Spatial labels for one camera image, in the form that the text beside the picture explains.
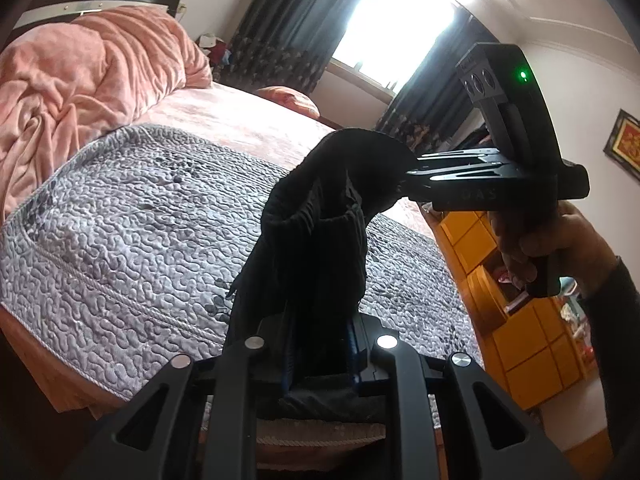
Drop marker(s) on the right forearm dark sleeve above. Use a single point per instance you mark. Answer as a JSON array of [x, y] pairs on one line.
[[613, 314]]

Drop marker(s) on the dark green curtain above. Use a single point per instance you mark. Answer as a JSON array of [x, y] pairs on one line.
[[433, 104], [286, 43]]

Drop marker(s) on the orange wooden cabinet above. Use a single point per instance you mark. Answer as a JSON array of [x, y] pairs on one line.
[[534, 348]]

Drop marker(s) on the framed wall picture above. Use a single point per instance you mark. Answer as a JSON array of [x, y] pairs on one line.
[[623, 144]]

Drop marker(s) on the dark green right curtain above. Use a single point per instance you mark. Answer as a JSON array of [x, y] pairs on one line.
[[433, 104]]

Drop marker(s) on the dark green left curtain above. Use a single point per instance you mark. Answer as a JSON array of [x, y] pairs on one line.
[[286, 43]]

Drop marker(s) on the right hand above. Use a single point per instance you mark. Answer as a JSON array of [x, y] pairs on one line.
[[580, 251]]

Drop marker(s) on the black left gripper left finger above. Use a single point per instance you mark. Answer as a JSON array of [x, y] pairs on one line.
[[192, 420]]

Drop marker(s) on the pink pillow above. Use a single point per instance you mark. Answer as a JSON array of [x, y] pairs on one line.
[[290, 99]]

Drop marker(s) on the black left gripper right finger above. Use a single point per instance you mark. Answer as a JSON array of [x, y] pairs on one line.
[[443, 417]]

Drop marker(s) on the grey quilted bedspread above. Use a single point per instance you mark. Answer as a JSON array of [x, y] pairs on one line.
[[125, 257]]

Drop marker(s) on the dark wooden headboard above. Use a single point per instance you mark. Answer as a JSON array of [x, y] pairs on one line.
[[100, 0]]

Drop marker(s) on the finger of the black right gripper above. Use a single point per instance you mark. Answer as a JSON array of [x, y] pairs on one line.
[[474, 156], [484, 185]]

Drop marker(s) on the black pants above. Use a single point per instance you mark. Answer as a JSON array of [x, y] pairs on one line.
[[310, 263]]

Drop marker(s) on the pink fleece blanket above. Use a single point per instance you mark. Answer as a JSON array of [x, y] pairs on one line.
[[65, 84]]

